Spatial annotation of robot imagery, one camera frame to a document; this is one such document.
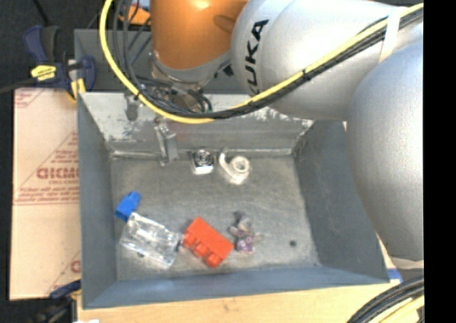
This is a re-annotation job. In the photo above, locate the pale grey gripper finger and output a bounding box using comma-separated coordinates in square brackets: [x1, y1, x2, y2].
[154, 125, 168, 167]
[163, 131, 180, 161]

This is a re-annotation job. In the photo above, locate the white plastic ring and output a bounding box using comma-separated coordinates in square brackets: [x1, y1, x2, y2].
[218, 152, 252, 186]

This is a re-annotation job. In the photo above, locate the grey metal bin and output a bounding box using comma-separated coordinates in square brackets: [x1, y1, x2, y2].
[73, 29, 391, 310]

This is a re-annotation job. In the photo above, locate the purple and grey toy figure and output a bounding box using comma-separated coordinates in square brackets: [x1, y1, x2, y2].
[229, 211, 265, 255]

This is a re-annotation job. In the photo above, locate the red toy building brick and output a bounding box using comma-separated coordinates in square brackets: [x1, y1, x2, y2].
[182, 216, 235, 269]

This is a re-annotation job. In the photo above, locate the shiny round metal cup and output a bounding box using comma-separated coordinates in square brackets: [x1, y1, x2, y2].
[191, 148, 216, 175]

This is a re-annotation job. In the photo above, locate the clear bottle with blue cap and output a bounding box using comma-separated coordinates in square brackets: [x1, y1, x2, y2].
[114, 190, 184, 268]

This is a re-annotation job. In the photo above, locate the brown cardboard board red print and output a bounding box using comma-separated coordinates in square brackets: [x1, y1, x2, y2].
[8, 87, 83, 302]

